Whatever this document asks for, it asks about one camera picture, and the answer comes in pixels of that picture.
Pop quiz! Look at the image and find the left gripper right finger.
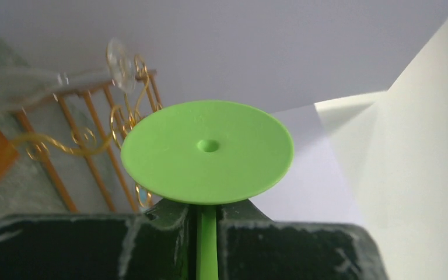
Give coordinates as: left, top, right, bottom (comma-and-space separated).
216, 199, 389, 280

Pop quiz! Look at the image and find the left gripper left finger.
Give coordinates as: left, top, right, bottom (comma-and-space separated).
0, 199, 195, 279

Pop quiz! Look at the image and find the green plastic wine glass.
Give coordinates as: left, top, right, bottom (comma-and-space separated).
121, 100, 294, 279

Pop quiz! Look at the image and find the clear wine glass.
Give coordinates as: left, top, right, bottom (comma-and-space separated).
0, 38, 137, 113

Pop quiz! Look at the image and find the gold wine glass rack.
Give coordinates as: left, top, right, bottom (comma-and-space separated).
0, 55, 148, 195

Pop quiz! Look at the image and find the wooden shelf rack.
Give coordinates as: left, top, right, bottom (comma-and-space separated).
12, 68, 163, 212

